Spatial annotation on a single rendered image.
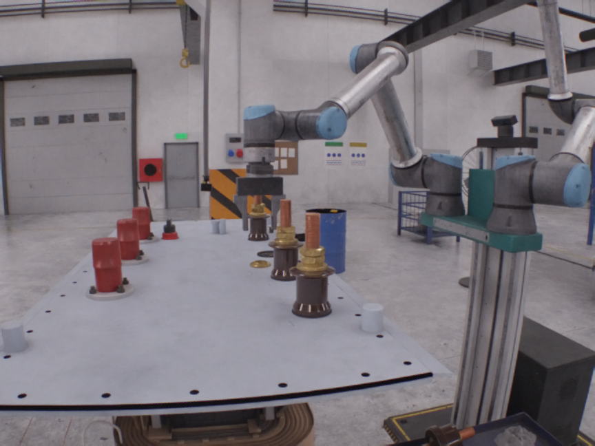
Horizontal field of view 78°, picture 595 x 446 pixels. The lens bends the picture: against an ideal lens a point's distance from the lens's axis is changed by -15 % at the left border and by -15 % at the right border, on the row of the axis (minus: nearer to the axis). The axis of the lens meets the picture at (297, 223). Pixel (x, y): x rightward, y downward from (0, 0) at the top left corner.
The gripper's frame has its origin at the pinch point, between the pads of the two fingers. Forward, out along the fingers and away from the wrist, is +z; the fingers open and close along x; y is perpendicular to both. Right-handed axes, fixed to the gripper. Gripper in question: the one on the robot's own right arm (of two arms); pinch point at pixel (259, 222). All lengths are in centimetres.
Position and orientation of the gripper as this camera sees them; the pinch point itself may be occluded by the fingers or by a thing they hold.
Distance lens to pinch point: 126.2
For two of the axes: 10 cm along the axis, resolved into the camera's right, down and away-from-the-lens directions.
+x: -9.7, 0.3, -2.2
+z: 0.0, 9.9, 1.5
